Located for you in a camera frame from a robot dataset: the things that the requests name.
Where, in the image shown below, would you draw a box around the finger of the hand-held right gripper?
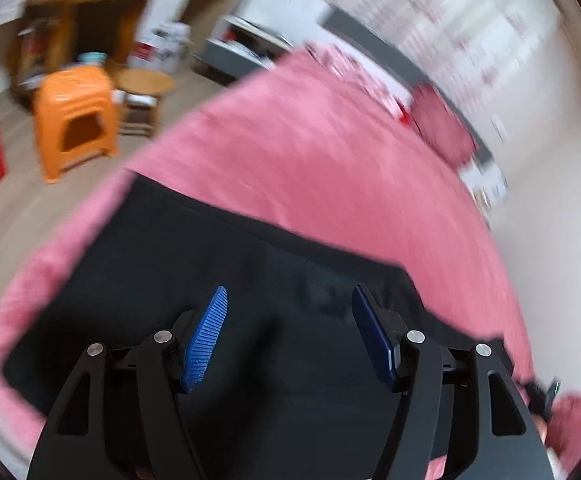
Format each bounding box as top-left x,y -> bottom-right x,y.
521,380 -> 562,420

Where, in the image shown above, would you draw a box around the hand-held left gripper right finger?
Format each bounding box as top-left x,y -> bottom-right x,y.
351,284 -> 556,480

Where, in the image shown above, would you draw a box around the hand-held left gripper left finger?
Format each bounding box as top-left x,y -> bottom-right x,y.
26,286 -> 229,480

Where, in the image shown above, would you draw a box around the black pants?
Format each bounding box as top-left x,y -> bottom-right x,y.
1,172 -> 521,480

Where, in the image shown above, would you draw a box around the pink fleece blanket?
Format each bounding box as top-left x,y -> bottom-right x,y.
0,42 -> 581,480

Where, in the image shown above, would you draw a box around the white bedside shelf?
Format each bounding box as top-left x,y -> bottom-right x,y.
461,157 -> 510,211

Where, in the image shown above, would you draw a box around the pink pillow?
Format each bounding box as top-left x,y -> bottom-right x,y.
409,85 -> 477,166

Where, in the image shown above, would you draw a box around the round wooden stool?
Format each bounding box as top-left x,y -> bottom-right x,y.
114,69 -> 177,138

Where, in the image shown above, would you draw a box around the pink patterned clothing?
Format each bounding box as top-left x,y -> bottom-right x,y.
305,42 -> 411,121

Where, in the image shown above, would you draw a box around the orange plastic stool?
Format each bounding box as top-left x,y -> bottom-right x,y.
33,65 -> 121,184

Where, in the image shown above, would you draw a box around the white printed box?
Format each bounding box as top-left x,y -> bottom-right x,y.
133,22 -> 191,75

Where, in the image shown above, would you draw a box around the grey headboard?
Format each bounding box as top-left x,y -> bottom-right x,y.
323,7 -> 494,161

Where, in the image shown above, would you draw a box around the white patterned curtain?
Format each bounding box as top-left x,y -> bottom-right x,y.
311,0 -> 561,126

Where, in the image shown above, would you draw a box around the white bedside cabinet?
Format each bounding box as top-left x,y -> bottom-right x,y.
203,0 -> 331,81

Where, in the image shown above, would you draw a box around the wooden desk shelf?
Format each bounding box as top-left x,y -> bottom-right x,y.
10,0 -> 154,98

